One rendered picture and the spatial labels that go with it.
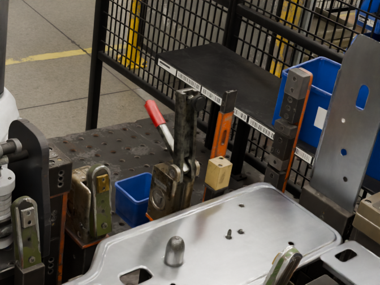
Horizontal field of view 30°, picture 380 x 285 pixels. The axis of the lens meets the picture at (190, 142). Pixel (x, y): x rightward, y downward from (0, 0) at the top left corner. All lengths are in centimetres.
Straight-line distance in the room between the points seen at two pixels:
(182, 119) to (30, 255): 35
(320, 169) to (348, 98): 17
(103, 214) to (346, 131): 48
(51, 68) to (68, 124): 65
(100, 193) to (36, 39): 335
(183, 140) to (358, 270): 38
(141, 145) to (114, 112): 165
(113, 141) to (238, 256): 94
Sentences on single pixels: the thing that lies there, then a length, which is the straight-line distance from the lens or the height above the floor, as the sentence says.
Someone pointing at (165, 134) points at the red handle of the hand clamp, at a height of 111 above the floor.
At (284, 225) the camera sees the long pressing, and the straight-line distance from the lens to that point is 133.
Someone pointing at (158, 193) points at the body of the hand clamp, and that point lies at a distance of 135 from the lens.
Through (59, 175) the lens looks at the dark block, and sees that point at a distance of 119.
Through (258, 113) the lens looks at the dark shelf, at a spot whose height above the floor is 103.
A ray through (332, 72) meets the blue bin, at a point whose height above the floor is 113.
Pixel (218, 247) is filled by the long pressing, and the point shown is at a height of 100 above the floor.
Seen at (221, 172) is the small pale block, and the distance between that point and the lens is 134.
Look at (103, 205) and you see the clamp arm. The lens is 123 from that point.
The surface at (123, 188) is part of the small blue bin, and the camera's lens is 177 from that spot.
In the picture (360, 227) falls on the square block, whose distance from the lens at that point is 137.
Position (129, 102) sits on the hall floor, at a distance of 385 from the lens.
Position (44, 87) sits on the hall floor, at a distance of 392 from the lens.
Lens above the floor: 176
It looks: 30 degrees down
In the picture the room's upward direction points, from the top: 9 degrees clockwise
